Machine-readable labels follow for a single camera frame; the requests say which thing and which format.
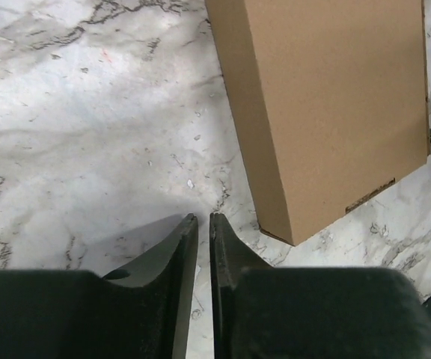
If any brown cardboard box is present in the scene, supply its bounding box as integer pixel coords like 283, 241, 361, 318
206, 0, 430, 245

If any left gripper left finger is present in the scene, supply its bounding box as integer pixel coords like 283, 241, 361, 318
0, 215, 198, 358

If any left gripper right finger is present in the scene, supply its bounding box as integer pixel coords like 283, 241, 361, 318
210, 213, 431, 358

